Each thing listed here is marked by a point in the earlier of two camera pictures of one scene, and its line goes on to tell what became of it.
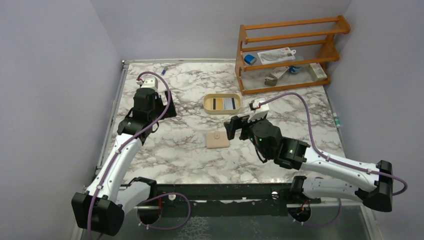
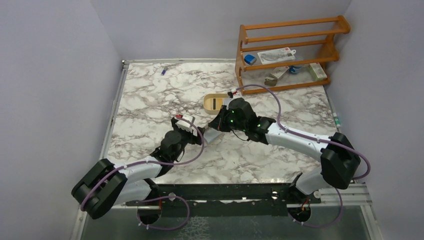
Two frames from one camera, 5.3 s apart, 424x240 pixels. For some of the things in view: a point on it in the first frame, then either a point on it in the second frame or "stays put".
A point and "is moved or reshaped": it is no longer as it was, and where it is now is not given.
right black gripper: (243, 127) -> (218, 122)
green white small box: (317, 72) stays put
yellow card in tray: (219, 104) stays put
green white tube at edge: (336, 120) stays put
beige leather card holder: (217, 139) is moved or reshaped
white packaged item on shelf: (276, 55) stays put
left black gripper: (164, 108) -> (191, 136)
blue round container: (295, 69) stays put
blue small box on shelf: (250, 59) stays put
